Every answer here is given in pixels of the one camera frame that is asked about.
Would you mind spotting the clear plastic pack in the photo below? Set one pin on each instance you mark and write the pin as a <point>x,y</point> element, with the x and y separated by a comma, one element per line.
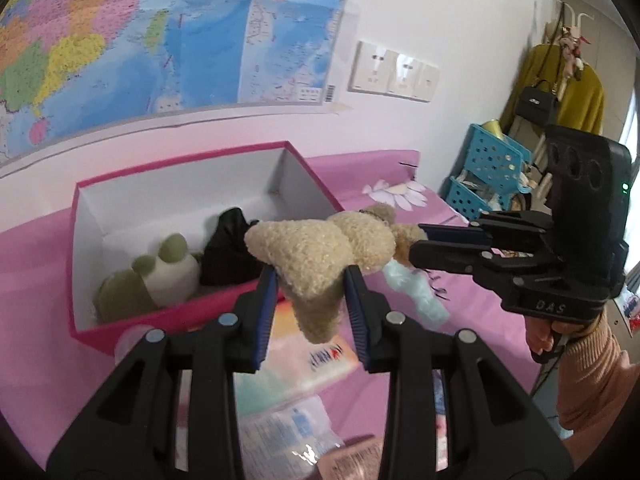
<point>285,435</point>

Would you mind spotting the person's right hand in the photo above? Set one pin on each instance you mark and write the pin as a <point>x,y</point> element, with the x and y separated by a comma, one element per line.
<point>542,335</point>

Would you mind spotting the pink cardboard box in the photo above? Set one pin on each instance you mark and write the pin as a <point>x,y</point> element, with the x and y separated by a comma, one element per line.
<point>90,210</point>

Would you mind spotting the black cloth pouch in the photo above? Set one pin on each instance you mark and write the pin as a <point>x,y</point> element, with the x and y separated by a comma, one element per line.
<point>227,250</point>

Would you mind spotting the small pink packet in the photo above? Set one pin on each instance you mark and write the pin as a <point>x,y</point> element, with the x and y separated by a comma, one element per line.
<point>350,460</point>

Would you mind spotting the black handbag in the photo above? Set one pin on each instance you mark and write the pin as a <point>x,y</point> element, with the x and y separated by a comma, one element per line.
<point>535,104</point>

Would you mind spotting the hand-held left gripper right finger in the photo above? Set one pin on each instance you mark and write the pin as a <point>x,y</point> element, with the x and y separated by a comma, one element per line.
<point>356,310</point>

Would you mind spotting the person's right forearm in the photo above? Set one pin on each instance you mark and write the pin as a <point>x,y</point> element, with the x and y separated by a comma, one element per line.
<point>595,380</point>

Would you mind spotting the green frog plush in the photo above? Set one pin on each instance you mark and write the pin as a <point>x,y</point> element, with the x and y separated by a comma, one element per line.
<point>150,280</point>

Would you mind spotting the light blue fluffy toy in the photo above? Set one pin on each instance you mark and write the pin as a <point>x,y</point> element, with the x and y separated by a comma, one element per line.
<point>417,292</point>

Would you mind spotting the window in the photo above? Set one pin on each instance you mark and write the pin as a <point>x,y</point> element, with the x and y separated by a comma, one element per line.
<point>631,135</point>

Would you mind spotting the yellow coat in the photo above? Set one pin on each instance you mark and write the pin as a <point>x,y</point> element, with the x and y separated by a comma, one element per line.
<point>585,95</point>

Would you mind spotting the pink bedsheet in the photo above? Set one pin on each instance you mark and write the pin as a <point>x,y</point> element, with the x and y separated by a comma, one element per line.
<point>45,385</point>

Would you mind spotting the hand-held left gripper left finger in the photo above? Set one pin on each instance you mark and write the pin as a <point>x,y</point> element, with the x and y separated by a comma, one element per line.
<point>267,310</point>

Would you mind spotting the beige teddy bear plush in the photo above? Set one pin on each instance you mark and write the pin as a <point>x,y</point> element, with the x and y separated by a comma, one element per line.
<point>310,252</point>

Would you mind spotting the wall map poster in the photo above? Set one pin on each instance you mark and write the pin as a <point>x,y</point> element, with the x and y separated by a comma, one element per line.
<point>150,35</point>

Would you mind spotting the white coat rack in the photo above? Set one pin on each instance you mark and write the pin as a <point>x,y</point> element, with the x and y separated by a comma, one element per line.
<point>570,35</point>

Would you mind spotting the yellow thread cone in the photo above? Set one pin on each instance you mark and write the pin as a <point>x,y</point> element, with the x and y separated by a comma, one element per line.
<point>492,129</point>

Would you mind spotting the pink and green tissue pack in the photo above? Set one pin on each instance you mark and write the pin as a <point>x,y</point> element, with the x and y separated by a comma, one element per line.
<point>320,360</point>

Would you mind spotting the blue perforated basket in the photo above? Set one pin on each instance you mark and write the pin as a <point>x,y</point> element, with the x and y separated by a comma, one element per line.
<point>492,160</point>
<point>465,200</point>

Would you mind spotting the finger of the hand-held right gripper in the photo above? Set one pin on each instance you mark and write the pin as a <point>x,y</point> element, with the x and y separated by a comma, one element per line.
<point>440,257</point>
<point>450,234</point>

